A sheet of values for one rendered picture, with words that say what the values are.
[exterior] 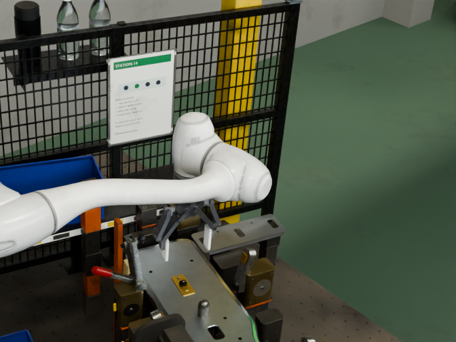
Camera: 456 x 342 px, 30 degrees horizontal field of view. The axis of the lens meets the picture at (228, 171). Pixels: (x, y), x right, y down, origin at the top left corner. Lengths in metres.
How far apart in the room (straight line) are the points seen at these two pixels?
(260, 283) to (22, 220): 0.88
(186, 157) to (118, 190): 0.25
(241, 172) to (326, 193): 2.69
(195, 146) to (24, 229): 0.51
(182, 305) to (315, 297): 0.67
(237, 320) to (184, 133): 0.56
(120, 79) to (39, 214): 0.92
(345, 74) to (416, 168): 1.20
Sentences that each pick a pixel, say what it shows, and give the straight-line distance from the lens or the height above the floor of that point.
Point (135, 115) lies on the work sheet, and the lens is 2.68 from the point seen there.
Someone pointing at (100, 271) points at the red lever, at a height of 1.14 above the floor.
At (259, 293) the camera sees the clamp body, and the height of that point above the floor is 0.97.
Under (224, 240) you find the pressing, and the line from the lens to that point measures 2.56.
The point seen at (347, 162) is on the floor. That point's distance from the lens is 4.93.
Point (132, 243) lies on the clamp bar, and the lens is 2.19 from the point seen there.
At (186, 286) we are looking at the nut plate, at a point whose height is 1.00.
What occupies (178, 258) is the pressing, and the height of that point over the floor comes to 1.00.
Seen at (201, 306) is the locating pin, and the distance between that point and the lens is 2.27.
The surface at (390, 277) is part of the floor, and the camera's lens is 4.15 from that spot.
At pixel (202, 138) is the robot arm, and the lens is 2.05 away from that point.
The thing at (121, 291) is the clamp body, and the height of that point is 1.05.
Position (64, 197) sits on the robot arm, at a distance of 1.83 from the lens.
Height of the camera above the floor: 2.57
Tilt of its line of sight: 33 degrees down
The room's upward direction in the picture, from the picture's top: 5 degrees clockwise
